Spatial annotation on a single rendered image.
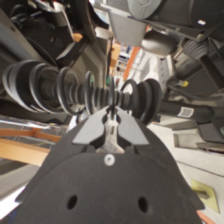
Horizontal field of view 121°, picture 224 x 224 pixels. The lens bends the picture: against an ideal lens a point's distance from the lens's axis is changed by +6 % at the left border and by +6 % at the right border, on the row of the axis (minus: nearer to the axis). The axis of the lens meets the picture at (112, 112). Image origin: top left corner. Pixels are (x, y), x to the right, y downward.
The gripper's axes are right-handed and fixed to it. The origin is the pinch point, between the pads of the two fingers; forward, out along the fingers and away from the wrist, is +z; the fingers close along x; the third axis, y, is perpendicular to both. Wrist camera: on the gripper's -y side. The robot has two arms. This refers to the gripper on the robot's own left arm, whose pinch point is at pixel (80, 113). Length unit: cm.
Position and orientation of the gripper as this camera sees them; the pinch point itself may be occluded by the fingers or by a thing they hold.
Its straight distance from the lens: 21.8
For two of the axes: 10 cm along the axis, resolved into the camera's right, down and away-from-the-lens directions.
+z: 1.6, -9.3, -3.3
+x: 9.8, 1.9, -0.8
